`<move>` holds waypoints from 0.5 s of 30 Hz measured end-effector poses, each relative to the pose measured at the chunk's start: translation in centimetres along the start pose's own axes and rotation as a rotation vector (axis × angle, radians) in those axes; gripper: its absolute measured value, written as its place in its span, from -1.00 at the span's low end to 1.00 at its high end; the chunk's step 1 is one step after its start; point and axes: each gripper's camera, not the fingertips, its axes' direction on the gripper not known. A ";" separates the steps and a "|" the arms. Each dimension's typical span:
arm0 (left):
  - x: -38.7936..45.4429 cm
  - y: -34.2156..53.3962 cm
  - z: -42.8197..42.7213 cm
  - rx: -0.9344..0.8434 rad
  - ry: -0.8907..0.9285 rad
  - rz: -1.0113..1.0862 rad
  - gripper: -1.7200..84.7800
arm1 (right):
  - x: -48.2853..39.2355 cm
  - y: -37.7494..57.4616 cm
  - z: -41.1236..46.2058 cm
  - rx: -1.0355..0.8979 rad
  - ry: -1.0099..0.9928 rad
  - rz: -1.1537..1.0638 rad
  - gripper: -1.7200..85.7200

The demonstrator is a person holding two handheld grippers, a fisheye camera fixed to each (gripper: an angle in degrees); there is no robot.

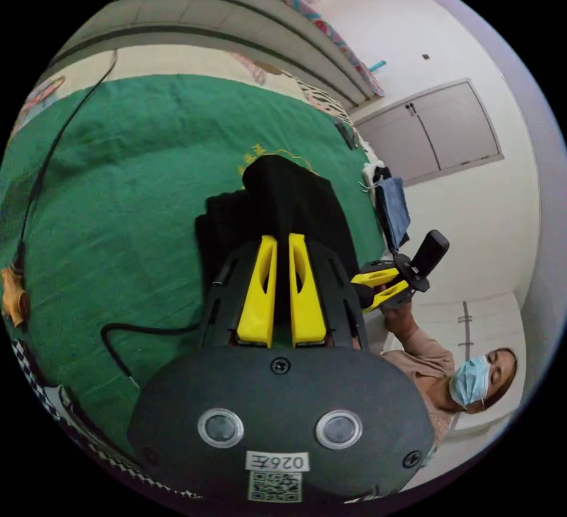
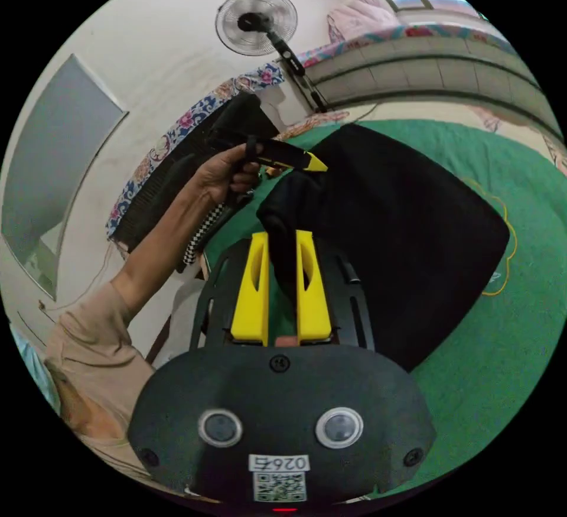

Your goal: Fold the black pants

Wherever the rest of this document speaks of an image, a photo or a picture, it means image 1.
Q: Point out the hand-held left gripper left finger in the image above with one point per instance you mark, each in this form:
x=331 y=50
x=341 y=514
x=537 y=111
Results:
x=258 y=300

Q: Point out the person's body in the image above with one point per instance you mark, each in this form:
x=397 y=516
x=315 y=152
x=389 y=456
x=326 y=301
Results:
x=474 y=386

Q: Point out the bed with green cover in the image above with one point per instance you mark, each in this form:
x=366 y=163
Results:
x=133 y=171

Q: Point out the person's right hand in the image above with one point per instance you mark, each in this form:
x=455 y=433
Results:
x=398 y=315

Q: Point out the grey cupboard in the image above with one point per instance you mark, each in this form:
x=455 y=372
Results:
x=429 y=133

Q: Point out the person's right forearm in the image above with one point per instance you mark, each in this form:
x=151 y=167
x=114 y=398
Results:
x=425 y=348

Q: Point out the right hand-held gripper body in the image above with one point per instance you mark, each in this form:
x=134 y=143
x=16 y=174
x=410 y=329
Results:
x=409 y=280

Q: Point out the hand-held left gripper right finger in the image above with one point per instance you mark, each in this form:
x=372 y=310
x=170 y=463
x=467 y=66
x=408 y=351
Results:
x=306 y=304

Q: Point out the black pants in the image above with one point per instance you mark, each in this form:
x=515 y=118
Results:
x=283 y=198

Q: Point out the pile of clothes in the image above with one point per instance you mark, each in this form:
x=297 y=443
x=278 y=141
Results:
x=393 y=211

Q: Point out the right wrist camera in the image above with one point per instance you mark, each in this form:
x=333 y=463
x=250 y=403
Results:
x=430 y=255

